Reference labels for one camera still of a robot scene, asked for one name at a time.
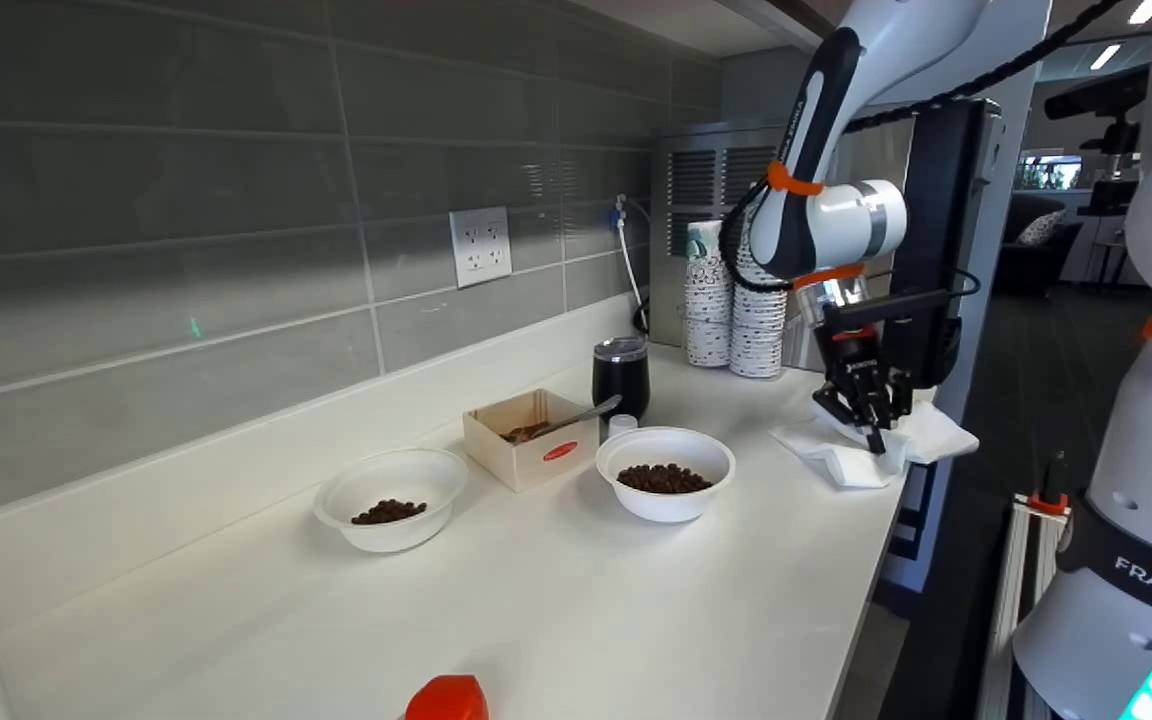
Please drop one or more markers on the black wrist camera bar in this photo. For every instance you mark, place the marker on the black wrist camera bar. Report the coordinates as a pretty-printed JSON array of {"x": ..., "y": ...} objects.
[{"x": 877, "y": 313}]

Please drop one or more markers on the black camera on tripod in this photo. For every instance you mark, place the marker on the black camera on tripod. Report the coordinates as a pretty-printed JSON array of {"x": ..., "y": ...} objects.
[{"x": 1099, "y": 96}]

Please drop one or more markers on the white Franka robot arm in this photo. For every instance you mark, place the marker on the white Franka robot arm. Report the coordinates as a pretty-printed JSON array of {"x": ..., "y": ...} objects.
[{"x": 897, "y": 42}]

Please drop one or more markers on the metal spoon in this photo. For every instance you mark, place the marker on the metal spoon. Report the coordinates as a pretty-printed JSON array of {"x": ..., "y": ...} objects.
[{"x": 577, "y": 418}]

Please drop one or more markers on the small white cap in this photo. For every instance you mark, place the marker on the small white cap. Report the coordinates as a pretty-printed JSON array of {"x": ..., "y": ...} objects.
[{"x": 619, "y": 426}]

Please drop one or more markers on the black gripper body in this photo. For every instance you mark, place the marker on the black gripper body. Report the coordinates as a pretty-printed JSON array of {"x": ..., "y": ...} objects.
[{"x": 877, "y": 360}]

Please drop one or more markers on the red round object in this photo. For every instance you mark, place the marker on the red round object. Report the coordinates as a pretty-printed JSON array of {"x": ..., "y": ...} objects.
[{"x": 444, "y": 702}]

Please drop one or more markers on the orange and white stand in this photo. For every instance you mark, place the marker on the orange and white stand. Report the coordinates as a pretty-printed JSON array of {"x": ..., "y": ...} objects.
[{"x": 1040, "y": 563}]

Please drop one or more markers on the white bowl with few beans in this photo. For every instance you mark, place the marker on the white bowl with few beans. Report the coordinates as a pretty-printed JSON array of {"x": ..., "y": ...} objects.
[{"x": 376, "y": 482}]

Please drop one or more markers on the small cardboard box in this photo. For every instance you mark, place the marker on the small cardboard box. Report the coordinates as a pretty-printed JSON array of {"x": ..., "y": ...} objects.
[{"x": 523, "y": 462}]

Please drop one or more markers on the steel and black appliance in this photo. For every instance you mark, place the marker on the steel and black appliance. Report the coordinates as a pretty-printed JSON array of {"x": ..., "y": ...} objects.
[{"x": 948, "y": 202}]

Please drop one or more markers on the short patterned paper cup stack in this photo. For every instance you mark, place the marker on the short patterned paper cup stack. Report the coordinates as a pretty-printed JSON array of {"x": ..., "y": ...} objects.
[{"x": 704, "y": 306}]

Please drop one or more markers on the white bowl full of beans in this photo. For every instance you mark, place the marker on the white bowl full of beans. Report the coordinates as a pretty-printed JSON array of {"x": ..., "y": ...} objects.
[{"x": 662, "y": 507}]

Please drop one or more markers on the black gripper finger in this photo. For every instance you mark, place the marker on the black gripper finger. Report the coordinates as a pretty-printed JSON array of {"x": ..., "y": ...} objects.
[
  {"x": 845, "y": 405},
  {"x": 894, "y": 413}
]

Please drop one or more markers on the white double wall outlet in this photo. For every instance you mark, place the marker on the white double wall outlet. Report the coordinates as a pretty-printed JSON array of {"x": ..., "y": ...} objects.
[{"x": 481, "y": 246}]

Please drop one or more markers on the white paper towel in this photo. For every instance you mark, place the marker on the white paper towel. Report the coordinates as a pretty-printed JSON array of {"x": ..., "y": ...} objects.
[{"x": 938, "y": 432}]

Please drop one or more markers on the black coffee grinder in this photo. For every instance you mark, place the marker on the black coffee grinder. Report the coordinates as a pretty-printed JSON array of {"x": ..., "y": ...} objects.
[{"x": 623, "y": 383}]

